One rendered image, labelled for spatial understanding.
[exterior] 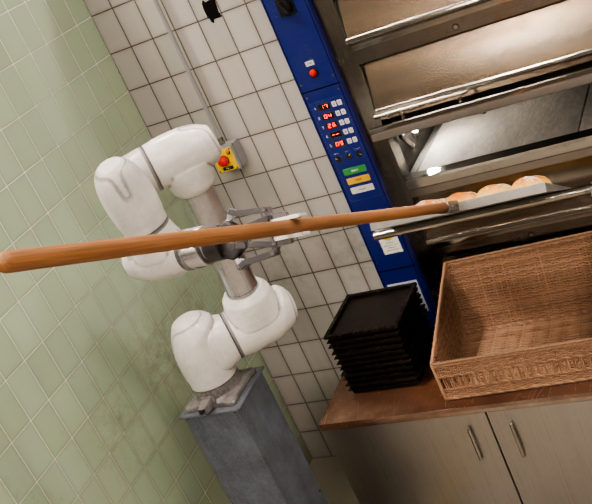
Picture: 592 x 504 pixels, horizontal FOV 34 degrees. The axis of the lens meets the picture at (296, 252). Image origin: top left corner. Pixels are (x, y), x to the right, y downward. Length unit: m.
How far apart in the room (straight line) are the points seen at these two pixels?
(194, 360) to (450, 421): 0.91
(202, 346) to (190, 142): 0.64
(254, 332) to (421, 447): 0.82
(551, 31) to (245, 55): 1.04
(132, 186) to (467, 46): 1.53
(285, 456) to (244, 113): 1.24
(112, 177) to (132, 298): 1.48
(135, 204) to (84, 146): 1.43
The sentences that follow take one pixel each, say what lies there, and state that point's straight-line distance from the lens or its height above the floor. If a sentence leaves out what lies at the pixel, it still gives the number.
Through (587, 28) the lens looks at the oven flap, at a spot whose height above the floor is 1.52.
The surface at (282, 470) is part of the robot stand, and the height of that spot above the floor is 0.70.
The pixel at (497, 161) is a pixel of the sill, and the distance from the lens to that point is 3.35.
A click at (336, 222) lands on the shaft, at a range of 2.10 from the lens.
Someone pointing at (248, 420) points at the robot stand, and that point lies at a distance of 2.95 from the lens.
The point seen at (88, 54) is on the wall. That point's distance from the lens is 3.60.
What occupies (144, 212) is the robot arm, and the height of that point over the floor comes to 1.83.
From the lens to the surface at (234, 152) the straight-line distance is 3.54.
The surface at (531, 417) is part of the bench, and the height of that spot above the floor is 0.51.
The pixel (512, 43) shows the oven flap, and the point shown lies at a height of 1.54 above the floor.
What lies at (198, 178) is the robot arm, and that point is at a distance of 2.62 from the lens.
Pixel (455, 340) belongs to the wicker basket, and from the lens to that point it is 3.46.
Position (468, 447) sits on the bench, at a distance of 3.34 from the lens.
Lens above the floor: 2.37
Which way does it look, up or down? 22 degrees down
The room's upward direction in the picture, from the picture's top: 25 degrees counter-clockwise
